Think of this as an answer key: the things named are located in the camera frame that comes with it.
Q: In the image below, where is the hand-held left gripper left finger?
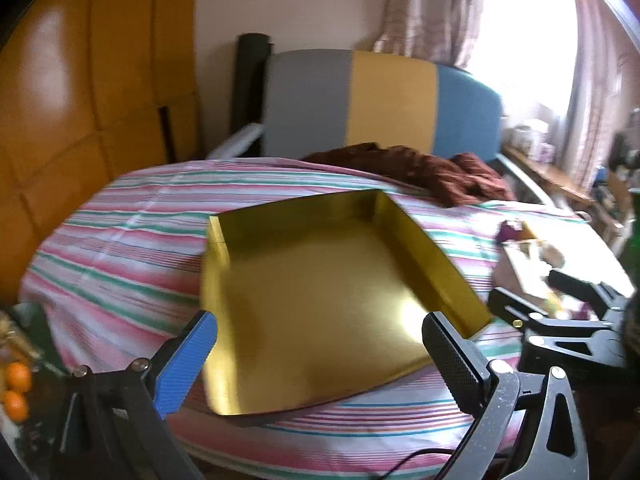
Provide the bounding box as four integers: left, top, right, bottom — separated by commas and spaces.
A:
55, 310, 220, 480

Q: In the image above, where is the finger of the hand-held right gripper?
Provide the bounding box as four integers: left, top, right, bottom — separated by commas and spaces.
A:
487, 287, 627, 368
548, 269, 633, 322

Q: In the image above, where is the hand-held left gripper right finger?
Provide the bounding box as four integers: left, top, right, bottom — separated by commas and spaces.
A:
422, 311, 591, 480

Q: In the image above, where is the white paper box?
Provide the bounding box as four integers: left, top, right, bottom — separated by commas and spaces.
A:
492, 242, 551, 311

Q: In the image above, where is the gold cardboard tray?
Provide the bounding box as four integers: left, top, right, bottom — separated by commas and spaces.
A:
200, 190, 493, 417

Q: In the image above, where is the wooden rack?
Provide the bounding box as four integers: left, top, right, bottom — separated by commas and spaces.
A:
595, 160, 636, 256

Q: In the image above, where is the striped tablecloth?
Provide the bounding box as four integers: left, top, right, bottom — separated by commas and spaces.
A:
20, 157, 636, 480

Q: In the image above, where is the orange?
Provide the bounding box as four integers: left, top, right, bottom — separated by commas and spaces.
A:
2, 391, 30, 422
5, 362, 32, 392

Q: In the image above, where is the brown cloth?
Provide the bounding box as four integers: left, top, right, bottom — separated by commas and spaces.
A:
302, 142, 516, 208

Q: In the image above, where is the patterned beige curtain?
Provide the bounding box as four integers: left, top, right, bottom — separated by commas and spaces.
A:
372, 0, 486, 68
555, 0, 640, 196

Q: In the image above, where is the black rolled mat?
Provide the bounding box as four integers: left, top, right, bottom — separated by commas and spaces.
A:
231, 33, 273, 156

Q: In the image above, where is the grey yellow blue armchair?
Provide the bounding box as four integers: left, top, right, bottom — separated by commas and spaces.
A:
207, 49, 556, 206

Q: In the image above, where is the wooden wardrobe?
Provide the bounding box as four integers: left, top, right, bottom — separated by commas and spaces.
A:
0, 0, 203, 306

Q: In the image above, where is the black cable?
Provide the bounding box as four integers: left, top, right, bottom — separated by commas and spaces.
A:
375, 447, 456, 480

